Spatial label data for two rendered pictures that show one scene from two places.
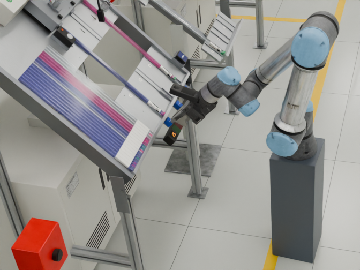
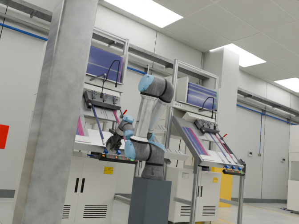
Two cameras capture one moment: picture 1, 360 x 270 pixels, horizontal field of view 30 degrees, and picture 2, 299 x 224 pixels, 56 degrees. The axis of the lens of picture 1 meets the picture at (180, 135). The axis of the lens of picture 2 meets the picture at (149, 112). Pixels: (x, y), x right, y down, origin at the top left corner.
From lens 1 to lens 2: 2.15 m
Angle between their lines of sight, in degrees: 56
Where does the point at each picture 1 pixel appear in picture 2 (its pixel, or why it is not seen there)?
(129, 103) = (94, 134)
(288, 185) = (136, 197)
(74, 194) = not seen: hidden behind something
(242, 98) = (127, 127)
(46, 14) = (87, 95)
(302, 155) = (147, 174)
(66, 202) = not seen: hidden behind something
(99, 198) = (68, 193)
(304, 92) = (141, 112)
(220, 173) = not seen: outside the picture
